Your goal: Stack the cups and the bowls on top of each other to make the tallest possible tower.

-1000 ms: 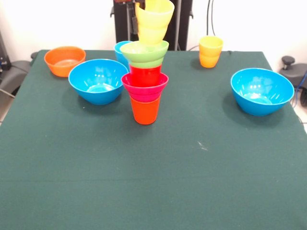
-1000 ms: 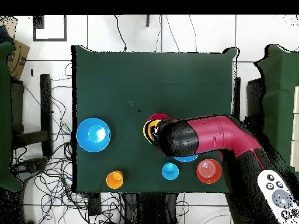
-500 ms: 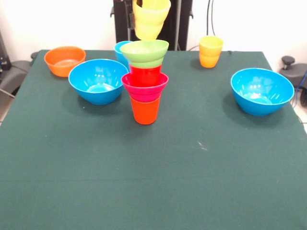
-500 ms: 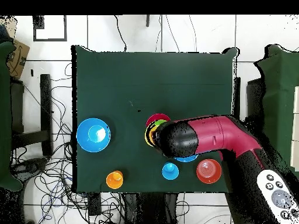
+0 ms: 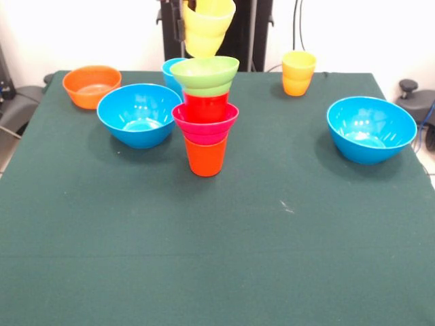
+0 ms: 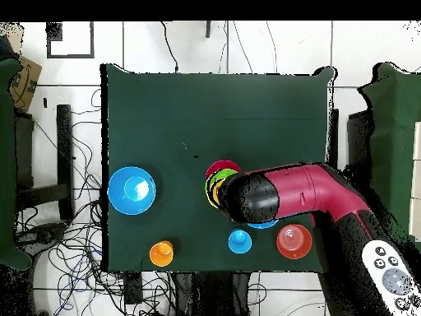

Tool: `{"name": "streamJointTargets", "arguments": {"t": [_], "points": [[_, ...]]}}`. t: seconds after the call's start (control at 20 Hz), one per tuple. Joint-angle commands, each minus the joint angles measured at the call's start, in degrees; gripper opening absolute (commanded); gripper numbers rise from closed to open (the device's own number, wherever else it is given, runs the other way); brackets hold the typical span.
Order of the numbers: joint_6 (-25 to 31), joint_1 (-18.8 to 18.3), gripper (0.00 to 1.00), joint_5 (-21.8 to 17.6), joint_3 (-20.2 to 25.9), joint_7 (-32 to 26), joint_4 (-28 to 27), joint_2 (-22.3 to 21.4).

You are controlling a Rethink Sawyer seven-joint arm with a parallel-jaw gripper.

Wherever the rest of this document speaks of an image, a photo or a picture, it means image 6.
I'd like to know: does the blue cup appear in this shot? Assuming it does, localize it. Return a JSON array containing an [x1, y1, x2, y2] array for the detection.
[[227, 228, 253, 255]]

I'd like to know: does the black power strip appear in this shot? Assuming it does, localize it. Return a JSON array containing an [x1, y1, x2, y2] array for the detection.
[[123, 272, 145, 306]]

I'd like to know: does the black square floor frame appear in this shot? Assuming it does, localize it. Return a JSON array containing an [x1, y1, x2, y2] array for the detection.
[[46, 21, 95, 59]]

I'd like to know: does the dark green tablecloth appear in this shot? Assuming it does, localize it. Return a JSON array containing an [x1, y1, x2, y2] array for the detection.
[[99, 63, 336, 275]]

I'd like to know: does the black cable with plug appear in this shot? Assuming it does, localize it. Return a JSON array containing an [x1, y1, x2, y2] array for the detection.
[[160, 21, 180, 74]]

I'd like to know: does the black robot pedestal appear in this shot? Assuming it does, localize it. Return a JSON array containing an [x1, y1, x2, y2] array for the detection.
[[170, 271, 252, 316]]

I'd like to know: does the orange bowl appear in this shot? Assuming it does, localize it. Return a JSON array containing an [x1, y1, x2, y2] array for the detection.
[[275, 224, 313, 260]]

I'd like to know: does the black metal stand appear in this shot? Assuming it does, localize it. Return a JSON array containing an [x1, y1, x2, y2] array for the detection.
[[328, 107, 374, 175], [14, 104, 75, 221]]

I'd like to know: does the green cloth side table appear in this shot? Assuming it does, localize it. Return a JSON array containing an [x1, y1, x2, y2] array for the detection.
[[358, 62, 421, 251], [0, 58, 32, 271]]

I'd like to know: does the large blue bowl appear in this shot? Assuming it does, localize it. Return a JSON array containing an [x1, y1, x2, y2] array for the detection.
[[246, 219, 280, 230], [107, 165, 157, 216]]

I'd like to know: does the green bowl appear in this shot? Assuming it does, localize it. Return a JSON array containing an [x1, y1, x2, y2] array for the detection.
[[204, 168, 239, 209]]

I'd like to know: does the cardboard box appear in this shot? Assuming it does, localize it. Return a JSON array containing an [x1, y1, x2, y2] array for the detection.
[[8, 54, 43, 114]]

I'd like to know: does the grey pedestal foot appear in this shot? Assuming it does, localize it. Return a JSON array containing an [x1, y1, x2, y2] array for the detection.
[[16, 222, 68, 253]]

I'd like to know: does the pink bowl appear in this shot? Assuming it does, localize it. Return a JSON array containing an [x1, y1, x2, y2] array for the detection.
[[205, 160, 243, 182]]

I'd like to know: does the white box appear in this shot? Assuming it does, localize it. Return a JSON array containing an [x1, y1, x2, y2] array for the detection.
[[408, 120, 421, 243]]

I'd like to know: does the light orange cup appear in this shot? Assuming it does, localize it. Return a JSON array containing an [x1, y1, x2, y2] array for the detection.
[[148, 239, 174, 267]]

